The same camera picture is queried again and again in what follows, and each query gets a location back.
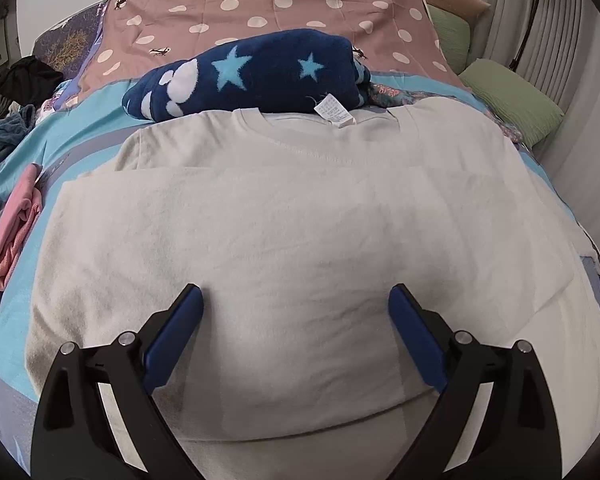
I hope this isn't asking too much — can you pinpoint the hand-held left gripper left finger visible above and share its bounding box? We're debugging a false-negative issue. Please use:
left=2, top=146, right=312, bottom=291
left=30, top=284, right=203, bottom=480

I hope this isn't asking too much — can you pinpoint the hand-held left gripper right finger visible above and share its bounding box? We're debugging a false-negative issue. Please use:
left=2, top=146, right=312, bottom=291
left=387, top=283, right=563, bottom=480

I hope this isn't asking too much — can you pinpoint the cream t-shirt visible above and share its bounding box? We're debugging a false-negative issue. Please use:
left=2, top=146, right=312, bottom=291
left=24, top=104, right=600, bottom=480

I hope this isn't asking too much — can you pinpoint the large green pillow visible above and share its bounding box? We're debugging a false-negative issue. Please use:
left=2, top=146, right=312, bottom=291
left=459, top=58, right=565, bottom=150

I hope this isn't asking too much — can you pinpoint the pink garment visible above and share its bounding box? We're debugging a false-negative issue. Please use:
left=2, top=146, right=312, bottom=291
left=0, top=164, right=45, bottom=316

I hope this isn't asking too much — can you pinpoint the white curtain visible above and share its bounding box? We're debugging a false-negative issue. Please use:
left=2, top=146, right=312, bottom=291
left=462, top=0, right=600, bottom=201

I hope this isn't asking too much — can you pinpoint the blue grey striped bed cover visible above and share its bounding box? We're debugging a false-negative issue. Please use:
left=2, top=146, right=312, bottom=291
left=0, top=71, right=600, bottom=480

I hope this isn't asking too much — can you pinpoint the floral patterned cloth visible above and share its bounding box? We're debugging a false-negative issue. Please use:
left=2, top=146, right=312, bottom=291
left=367, top=82, right=521, bottom=143

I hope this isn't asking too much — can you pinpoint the small green pillow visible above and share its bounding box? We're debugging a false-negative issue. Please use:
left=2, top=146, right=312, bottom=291
left=426, top=4, right=472, bottom=75

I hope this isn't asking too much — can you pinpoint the navy star fleece blanket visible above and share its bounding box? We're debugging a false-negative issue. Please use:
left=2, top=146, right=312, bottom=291
left=121, top=30, right=373, bottom=126

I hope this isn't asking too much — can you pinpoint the black garment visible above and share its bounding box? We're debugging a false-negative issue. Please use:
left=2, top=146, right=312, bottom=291
left=0, top=56, right=63, bottom=117

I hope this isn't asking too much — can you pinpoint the dark blue printed cloth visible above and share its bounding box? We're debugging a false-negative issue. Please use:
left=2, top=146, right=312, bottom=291
left=32, top=2, right=113, bottom=77

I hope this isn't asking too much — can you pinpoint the pink polka dot sheet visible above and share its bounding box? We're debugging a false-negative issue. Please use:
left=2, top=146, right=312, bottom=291
left=75, top=0, right=463, bottom=97

